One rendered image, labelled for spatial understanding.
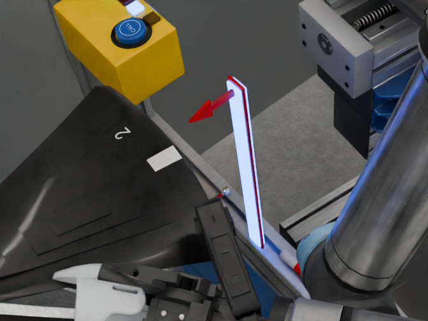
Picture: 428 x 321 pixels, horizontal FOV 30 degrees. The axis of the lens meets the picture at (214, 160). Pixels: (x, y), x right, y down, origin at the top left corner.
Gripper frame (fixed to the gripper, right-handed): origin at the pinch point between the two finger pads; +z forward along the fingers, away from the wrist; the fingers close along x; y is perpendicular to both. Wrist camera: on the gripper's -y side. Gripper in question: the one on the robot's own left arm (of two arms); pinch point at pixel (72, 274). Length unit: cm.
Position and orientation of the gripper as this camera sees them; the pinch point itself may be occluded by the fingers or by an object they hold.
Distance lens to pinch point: 74.2
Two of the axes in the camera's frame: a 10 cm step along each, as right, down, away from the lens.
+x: 1.4, 4.9, 8.6
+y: -2.4, 8.6, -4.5
